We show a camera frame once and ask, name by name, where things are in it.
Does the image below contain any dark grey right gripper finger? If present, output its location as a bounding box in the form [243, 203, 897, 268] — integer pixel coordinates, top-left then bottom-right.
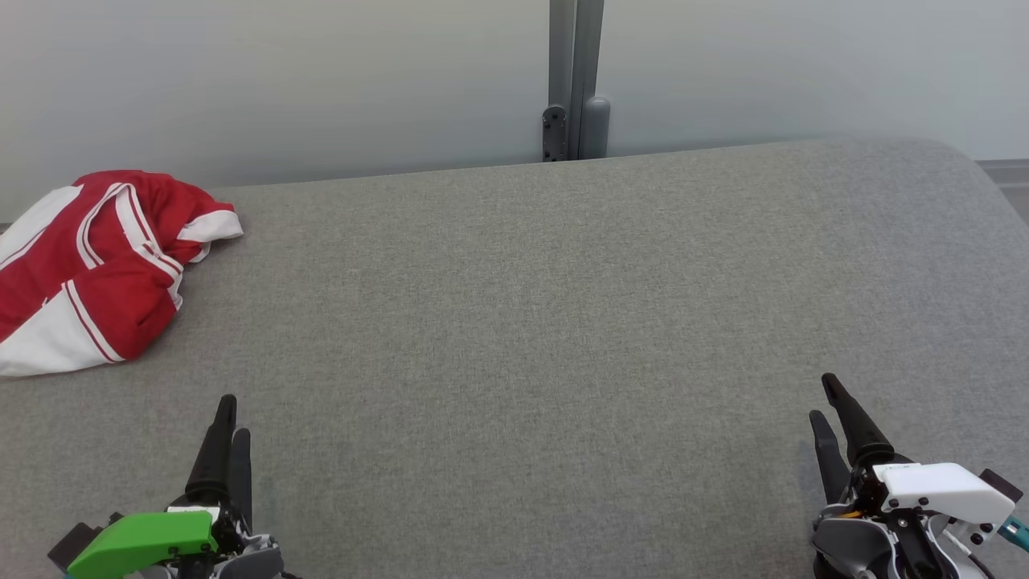
[821, 373, 896, 468]
[809, 410, 851, 506]

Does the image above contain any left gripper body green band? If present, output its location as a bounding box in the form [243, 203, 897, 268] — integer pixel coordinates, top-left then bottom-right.
[67, 499, 258, 579]

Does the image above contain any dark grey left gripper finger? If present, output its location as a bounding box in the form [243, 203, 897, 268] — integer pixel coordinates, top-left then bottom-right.
[228, 428, 253, 529]
[185, 394, 238, 504]

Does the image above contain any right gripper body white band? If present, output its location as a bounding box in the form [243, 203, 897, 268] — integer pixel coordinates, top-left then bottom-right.
[840, 458, 1016, 528]

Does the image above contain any red white striped sports garment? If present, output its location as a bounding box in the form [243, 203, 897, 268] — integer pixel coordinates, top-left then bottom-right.
[0, 169, 244, 379]

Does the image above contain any grey metal partition post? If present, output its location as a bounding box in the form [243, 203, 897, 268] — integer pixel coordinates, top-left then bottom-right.
[543, 0, 612, 163]

